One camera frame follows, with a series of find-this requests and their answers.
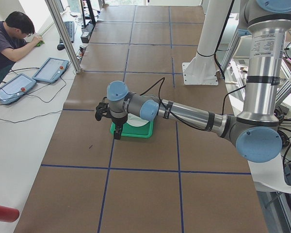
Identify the red cylinder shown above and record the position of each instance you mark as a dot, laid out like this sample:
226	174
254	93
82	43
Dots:
8	214

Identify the near blue teach pendant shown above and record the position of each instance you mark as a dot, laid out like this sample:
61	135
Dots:
14	89

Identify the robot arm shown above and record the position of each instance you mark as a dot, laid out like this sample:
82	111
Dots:
253	131

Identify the blue teach pendant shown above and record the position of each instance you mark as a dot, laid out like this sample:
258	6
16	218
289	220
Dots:
51	70
14	89

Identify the aluminium frame post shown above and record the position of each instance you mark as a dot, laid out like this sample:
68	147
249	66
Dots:
54	11

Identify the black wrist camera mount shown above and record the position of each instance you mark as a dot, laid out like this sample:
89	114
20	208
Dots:
102	110

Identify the far blue teach pendant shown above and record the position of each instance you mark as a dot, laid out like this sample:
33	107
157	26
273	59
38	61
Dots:
51	70

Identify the seated man dark shirt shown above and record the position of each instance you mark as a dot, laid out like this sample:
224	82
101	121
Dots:
13	45

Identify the black computer mouse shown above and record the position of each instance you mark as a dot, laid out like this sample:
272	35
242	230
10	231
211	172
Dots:
60	46

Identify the green plastic tray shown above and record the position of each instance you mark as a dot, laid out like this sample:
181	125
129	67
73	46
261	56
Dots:
144	131

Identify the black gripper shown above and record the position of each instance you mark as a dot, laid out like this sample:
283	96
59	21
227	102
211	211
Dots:
118	120

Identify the white round plate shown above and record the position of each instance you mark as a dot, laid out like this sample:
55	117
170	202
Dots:
136	121

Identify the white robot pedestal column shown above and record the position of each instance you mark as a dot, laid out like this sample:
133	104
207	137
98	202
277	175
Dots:
201	69

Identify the black keyboard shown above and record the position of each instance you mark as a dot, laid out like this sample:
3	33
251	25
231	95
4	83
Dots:
70	28

